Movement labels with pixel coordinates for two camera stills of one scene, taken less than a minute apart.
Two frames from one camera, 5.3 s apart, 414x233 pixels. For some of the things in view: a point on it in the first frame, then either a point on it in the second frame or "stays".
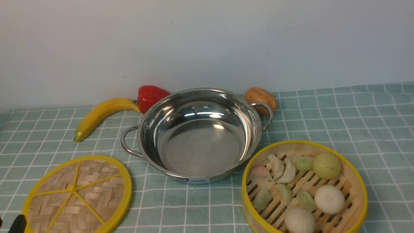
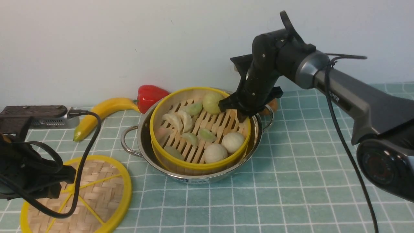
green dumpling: x=286 y=193 → x=191 y=138
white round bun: x=299 y=220 → x=214 y=152
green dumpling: x=305 y=199 → x=205 y=134
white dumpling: x=290 y=172 → x=187 y=120
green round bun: x=327 y=166 → x=210 y=101
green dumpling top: x=302 y=163 → x=194 y=109
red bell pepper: x=147 y=96 stays
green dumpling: x=261 y=199 → x=172 y=151
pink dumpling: x=260 y=173 → x=162 y=134
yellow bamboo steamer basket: x=303 y=186 → x=189 y=132
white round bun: x=329 y=199 → x=232 y=142
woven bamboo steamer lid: x=90 y=194 stays
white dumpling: x=278 y=165 → x=174 y=121
